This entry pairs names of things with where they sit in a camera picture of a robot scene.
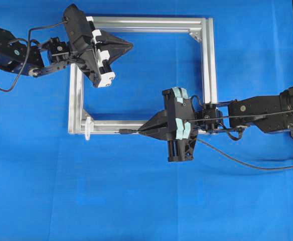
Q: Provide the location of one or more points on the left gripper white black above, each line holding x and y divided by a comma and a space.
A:
97, 62

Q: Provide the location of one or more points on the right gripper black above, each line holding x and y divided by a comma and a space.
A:
174, 124

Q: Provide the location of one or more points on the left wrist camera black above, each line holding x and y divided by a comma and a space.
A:
77, 28

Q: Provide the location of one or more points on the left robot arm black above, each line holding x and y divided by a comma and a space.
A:
31, 58

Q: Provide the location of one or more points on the aluminium extrusion frame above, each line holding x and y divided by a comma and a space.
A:
200, 29

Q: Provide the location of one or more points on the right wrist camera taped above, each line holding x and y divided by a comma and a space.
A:
180, 94

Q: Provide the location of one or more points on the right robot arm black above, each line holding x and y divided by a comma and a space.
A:
271, 114

